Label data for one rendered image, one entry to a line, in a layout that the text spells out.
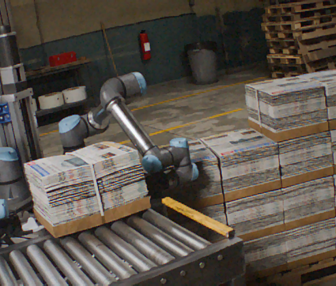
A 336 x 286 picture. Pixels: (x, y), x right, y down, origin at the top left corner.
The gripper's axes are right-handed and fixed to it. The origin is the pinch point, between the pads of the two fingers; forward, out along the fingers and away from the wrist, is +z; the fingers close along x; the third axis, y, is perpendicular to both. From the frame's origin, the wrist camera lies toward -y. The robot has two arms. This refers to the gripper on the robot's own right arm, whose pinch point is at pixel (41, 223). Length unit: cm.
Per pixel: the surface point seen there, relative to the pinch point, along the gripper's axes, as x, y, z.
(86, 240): -28.1, -1.7, 9.1
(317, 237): -8, -51, 129
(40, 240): -17.4, -0.3, -5.1
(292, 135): -9, 6, 119
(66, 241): -23.8, -1.2, 2.8
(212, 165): 4, 0, 81
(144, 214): -21.1, -1.8, 34.6
